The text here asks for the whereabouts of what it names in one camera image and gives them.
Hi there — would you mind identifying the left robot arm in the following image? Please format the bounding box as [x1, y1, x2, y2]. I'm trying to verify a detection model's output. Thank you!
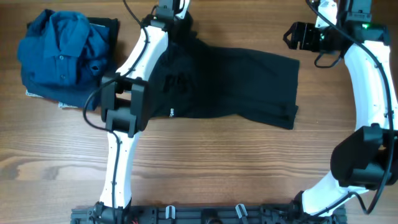
[71, 0, 190, 223]

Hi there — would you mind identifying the black t-shirt with logo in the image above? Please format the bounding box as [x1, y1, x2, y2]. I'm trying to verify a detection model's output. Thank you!
[149, 19, 300, 129]

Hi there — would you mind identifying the white folded cloth under pile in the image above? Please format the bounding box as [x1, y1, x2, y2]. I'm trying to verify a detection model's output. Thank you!
[25, 90, 76, 109]

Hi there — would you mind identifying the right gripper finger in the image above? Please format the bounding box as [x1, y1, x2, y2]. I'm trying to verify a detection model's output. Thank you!
[284, 22, 299, 37]
[283, 34, 297, 50]

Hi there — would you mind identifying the blue polo shirt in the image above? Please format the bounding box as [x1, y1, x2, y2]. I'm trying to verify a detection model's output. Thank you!
[17, 19, 119, 110]

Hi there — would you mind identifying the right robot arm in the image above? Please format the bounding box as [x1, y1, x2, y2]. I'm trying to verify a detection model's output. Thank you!
[283, 0, 397, 220]

